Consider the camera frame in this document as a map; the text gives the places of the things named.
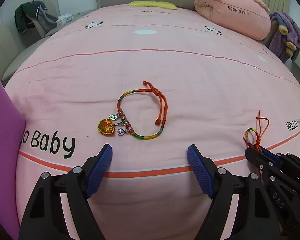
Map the dark green jacket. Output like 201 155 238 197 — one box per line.
14 1 47 33

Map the purple plastic basin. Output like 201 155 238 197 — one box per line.
0 82 25 239

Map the pink folded quilt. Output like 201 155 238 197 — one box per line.
194 0 271 41

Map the beige chair with clothes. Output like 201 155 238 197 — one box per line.
29 0 63 38

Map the beige front chair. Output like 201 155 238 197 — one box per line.
0 25 50 85

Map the white tissue pack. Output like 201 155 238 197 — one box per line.
56 13 74 26

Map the rainbow red string bracelet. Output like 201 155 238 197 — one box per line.
243 109 271 153

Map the yellow small pillow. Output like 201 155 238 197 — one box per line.
128 1 177 10

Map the red charm bracelet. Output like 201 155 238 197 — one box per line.
97 80 169 141

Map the purple blanket with toy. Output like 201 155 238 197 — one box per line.
263 12 300 63

